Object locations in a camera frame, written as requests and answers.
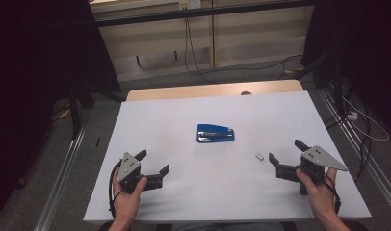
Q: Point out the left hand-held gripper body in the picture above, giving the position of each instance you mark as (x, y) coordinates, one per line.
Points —
(128, 166)

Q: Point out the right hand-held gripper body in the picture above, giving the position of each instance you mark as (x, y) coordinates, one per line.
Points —
(322, 158)

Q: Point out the small white eraser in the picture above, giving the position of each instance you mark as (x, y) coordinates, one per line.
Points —
(259, 156)

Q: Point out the blue stapler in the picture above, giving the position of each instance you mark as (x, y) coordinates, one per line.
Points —
(214, 133)

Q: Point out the person's left hand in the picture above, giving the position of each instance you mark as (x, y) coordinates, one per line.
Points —
(126, 203)

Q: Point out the person's right hand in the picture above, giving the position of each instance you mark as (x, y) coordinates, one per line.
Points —
(323, 199)

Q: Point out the white table cover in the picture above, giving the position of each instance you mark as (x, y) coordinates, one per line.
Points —
(200, 186)

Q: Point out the small black floor object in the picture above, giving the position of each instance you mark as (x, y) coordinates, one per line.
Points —
(98, 141)

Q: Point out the white power strip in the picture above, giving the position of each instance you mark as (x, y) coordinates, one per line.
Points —
(352, 115)

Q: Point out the black metal stand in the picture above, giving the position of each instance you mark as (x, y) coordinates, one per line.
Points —
(75, 118)
(337, 89)

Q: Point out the wooden table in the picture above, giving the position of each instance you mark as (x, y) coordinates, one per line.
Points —
(200, 90)

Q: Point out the beige wooden cabinet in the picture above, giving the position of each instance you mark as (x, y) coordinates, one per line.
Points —
(254, 41)

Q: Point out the black curtain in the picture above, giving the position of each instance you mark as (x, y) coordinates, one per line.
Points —
(30, 64)
(370, 48)

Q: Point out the black horizontal bar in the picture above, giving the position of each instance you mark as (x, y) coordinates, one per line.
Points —
(216, 12)

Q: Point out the aluminium floor rail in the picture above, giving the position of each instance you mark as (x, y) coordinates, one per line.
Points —
(360, 150)
(60, 179)

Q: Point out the white wall socket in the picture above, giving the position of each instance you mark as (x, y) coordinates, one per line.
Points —
(189, 4)

